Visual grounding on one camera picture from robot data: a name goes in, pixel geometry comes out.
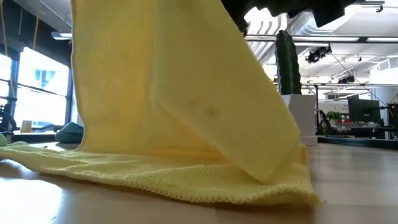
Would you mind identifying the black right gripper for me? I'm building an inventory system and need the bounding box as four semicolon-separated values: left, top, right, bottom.
221;0;358;35

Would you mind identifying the yellow microfiber towel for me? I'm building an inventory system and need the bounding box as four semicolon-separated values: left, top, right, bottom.
0;0;321;206

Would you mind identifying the dark teal microfiber towel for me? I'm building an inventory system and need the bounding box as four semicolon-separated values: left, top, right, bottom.
55;121;85;144

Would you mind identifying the green cactus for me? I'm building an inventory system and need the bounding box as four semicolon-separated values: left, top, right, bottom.
275;30;302;96

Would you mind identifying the black ceiling spotlight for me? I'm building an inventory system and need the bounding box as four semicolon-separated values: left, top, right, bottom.
305;45;333;64
338;75;356;85

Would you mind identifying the small leafy potted plant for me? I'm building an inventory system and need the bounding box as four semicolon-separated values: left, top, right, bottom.
326;111;342;123

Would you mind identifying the person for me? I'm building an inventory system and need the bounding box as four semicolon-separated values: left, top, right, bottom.
318;118;332;136

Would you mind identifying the black computer monitor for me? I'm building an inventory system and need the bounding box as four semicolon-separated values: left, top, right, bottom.
348;98;382;124

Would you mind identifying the pale yellow box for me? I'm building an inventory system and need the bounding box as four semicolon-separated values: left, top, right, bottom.
20;120;33;134

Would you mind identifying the black equipment stand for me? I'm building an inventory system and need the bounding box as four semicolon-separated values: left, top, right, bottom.
0;104;17;133

